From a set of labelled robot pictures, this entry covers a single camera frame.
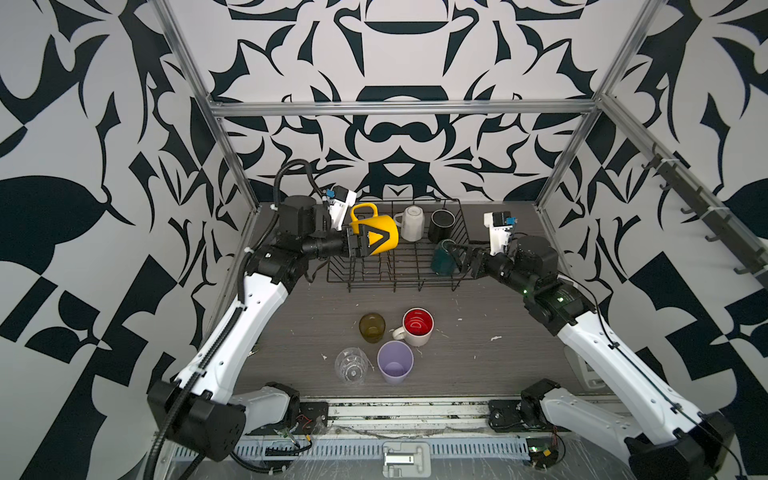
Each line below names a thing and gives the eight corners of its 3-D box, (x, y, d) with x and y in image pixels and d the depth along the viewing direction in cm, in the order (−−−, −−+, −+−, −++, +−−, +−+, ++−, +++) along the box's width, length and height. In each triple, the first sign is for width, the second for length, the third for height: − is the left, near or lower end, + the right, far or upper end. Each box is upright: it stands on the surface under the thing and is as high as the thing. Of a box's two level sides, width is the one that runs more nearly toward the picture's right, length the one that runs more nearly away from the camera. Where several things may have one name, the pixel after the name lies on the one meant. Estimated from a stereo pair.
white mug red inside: (393, 346, 88) (394, 335, 81) (393, 319, 93) (394, 307, 86) (431, 346, 88) (435, 335, 81) (429, 319, 93) (432, 307, 86)
